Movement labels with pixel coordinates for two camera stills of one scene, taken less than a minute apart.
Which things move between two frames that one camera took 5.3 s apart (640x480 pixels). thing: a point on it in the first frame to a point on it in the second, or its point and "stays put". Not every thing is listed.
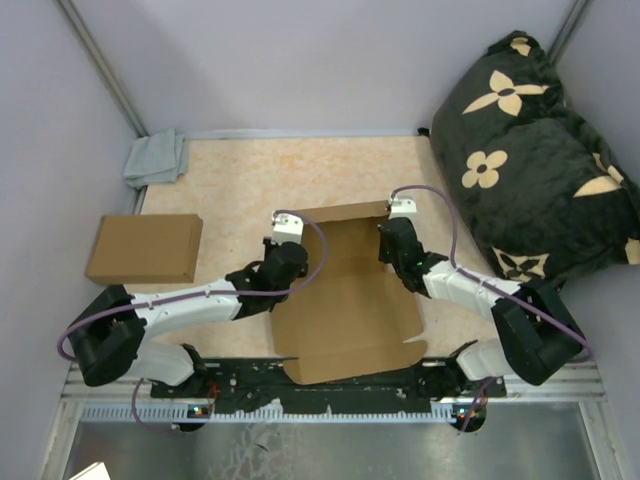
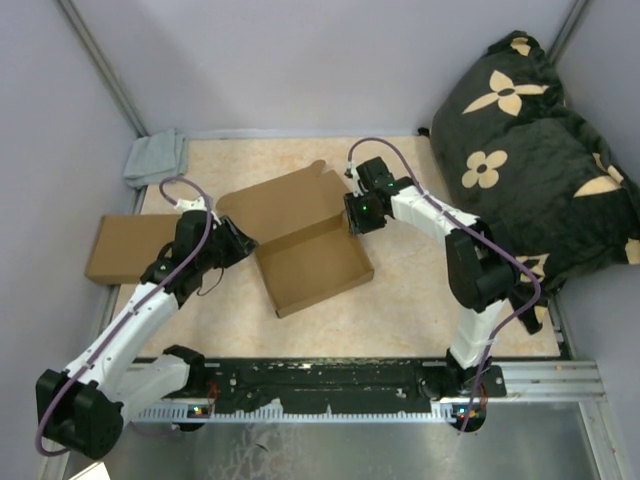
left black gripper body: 269,247 to 227,248
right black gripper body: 385,256 to 363,213
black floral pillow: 533,178 stays put
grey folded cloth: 157,158 stays put
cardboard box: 357,315 to 307,247
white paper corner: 97,471 stays put
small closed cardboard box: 146,248 stays put
